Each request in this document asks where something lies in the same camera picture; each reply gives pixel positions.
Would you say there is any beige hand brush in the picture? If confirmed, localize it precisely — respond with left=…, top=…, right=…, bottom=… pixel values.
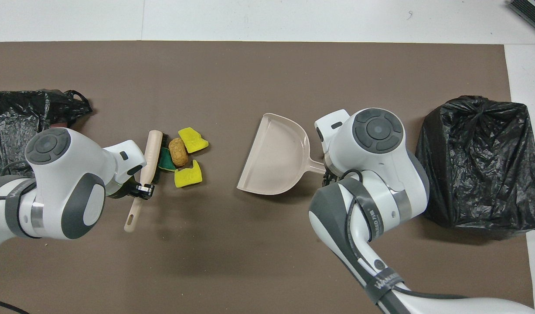
left=124, top=130, right=164, bottom=233

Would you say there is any black ribbed block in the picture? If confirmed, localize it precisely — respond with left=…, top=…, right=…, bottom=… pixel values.
left=507, top=0, right=535, bottom=38

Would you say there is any black bag over pink box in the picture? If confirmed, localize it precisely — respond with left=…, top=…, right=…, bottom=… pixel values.
left=0, top=89, right=93, bottom=181

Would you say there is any brown table mat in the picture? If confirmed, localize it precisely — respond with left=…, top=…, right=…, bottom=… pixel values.
left=0, top=41, right=535, bottom=314

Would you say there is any black knotted trash bag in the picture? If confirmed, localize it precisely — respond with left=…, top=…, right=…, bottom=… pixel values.
left=415, top=95, right=535, bottom=235

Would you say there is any green and yellow sponge piece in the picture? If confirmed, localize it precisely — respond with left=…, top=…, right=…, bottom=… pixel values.
left=157, top=147, right=177, bottom=171

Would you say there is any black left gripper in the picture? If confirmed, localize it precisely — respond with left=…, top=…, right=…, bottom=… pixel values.
left=108, top=182, right=155, bottom=200

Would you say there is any brown bread roll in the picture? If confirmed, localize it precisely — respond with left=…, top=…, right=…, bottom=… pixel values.
left=169, top=138, right=189, bottom=167

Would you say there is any notched yellow sponge piece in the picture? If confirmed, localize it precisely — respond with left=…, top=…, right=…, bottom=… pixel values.
left=174, top=160, right=203, bottom=188

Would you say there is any dark left arm cable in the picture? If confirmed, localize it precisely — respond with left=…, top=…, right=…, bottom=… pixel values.
left=0, top=297, right=23, bottom=314

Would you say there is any beige plastic dustpan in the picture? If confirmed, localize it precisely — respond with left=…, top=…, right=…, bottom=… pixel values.
left=236, top=113, right=327, bottom=196

